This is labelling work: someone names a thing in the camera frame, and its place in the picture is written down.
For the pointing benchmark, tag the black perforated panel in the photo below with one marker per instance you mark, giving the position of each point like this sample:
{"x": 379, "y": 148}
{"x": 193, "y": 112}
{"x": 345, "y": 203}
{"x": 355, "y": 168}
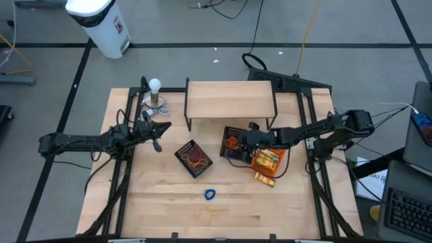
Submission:
{"x": 287, "y": 81}

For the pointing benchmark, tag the white trash can black liner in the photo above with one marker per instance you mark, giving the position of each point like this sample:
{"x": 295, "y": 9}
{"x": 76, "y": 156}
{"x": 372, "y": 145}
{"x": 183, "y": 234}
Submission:
{"x": 101, "y": 30}

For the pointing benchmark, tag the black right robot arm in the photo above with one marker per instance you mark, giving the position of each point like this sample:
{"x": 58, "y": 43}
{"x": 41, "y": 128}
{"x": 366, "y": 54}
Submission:
{"x": 320, "y": 130}

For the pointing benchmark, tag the open laptop black keyboard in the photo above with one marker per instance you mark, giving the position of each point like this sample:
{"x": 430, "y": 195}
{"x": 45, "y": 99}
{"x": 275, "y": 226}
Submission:
{"x": 405, "y": 209}

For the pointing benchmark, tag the yellow rubber band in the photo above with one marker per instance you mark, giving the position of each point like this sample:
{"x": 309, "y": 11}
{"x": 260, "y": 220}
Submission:
{"x": 206, "y": 216}
{"x": 199, "y": 164}

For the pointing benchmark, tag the smartphone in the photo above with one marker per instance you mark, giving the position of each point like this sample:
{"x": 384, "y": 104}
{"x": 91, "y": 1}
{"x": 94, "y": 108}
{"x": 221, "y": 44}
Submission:
{"x": 423, "y": 128}

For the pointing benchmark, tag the white light bulb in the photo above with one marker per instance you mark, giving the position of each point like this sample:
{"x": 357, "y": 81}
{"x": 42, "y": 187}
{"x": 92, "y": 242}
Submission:
{"x": 155, "y": 84}

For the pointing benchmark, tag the white power adapter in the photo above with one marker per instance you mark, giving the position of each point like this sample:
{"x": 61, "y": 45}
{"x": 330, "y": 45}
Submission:
{"x": 146, "y": 113}

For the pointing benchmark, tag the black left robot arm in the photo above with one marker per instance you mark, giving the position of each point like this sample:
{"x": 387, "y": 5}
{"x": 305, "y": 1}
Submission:
{"x": 77, "y": 141}

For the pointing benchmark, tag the small yellow object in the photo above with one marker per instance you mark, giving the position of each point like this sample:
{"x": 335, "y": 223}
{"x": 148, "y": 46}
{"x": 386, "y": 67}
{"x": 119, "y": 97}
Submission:
{"x": 374, "y": 212}

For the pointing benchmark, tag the grey floor base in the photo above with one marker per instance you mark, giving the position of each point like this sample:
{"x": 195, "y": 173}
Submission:
{"x": 17, "y": 80}

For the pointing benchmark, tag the black slotted plastic basket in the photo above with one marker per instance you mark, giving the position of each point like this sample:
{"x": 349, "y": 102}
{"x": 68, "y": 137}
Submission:
{"x": 233, "y": 131}
{"x": 202, "y": 170}

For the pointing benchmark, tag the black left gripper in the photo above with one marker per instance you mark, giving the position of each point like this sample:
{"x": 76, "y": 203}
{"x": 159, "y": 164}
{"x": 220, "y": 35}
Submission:
{"x": 142, "y": 130}

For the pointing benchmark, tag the red rubber band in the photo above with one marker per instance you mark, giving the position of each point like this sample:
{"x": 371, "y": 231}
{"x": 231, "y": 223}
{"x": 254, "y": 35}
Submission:
{"x": 195, "y": 155}

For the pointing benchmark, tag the black table clamp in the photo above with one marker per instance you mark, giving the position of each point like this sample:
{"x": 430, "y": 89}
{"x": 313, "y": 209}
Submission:
{"x": 273, "y": 237}
{"x": 174, "y": 236}

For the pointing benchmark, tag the wooden riser shelf black legs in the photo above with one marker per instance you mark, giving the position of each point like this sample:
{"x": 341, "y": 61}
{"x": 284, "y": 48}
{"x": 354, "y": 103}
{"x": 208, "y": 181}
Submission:
{"x": 229, "y": 99}

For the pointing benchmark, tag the white paper sheet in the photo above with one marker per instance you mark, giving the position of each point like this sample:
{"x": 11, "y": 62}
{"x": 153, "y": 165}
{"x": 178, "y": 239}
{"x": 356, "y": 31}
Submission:
{"x": 371, "y": 182}

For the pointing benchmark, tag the black aluminium table frame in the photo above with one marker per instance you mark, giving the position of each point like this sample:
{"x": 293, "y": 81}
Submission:
{"x": 306, "y": 91}

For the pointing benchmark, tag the orange slotted plastic basket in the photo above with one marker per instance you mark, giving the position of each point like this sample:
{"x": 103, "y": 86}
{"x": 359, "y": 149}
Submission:
{"x": 281, "y": 158}

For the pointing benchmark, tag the yellow crayon box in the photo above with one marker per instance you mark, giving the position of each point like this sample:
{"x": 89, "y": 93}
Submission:
{"x": 270, "y": 155}
{"x": 265, "y": 180}
{"x": 265, "y": 163}

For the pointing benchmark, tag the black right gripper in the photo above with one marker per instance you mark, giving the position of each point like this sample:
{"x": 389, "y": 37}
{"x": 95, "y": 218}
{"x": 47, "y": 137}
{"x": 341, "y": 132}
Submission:
{"x": 263, "y": 140}

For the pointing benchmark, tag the dark grey closed laptop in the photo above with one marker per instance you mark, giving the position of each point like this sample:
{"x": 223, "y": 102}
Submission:
{"x": 418, "y": 155}

